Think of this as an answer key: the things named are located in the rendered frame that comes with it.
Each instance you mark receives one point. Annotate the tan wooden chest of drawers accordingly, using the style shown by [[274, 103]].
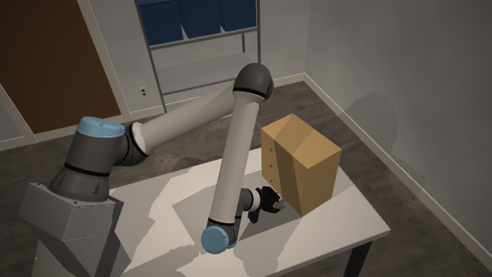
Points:
[[316, 153]]

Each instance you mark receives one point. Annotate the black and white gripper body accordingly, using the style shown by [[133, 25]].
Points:
[[267, 197]]

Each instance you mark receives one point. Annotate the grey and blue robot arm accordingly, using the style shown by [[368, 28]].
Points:
[[99, 144]]

